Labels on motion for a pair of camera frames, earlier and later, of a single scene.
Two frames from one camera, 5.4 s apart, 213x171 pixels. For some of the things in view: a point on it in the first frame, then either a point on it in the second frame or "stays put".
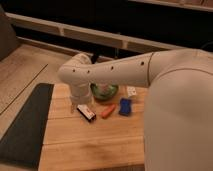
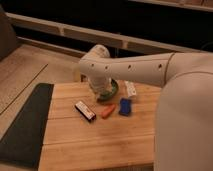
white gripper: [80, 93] to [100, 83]
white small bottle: [131, 91] stays put
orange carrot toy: [108, 112] stays put
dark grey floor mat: [21, 146] stays put
